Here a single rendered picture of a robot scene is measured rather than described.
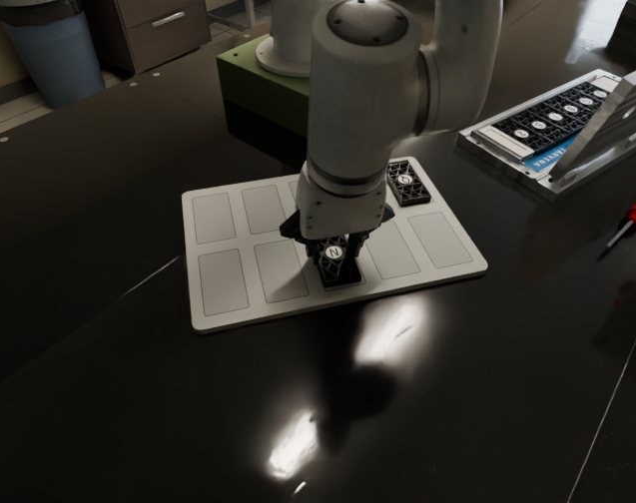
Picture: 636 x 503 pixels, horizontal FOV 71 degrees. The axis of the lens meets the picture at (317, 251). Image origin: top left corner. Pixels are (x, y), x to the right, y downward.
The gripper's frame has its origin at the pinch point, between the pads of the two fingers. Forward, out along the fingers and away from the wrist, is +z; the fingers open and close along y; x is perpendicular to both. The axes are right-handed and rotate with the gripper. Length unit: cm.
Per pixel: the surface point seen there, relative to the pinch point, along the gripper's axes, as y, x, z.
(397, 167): -15.8, -16.2, 5.7
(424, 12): -50, -83, 21
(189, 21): 21, -250, 120
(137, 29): 50, -229, 108
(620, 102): -38.0, -5.3, -13.9
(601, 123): -37.6, -5.4, -10.3
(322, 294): 3.0, 6.2, 1.4
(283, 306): 8.4, 6.9, 1.3
